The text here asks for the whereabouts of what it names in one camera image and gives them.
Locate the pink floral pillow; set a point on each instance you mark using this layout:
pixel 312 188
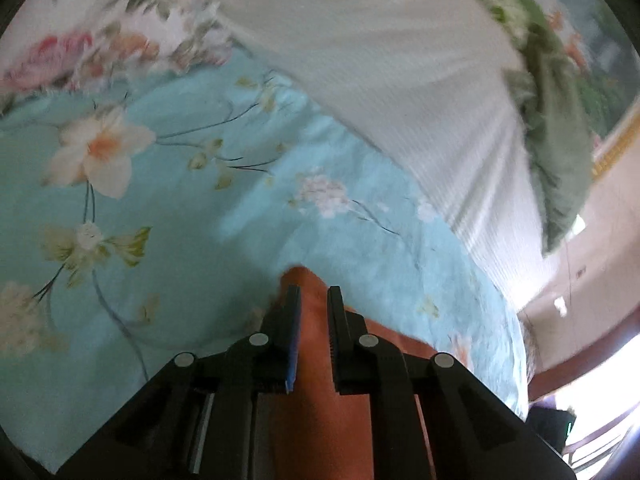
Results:
pixel 75 50

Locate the brown wooden furniture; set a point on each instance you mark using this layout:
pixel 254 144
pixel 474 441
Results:
pixel 580 355

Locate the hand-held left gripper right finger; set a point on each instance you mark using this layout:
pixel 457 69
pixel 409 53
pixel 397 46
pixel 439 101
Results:
pixel 336 340

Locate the white striped quilt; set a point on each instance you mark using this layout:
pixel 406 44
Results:
pixel 400 85

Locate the orange-brown knit sweater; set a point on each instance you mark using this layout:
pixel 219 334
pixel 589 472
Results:
pixel 315 360

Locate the green painting with gold frame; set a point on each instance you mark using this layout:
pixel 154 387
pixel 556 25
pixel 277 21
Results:
pixel 600 50

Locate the light blue floral bed sheet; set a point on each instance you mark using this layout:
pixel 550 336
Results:
pixel 200 260

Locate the black device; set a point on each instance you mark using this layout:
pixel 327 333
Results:
pixel 550 427

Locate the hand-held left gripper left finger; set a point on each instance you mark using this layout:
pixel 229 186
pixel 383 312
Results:
pixel 292 340

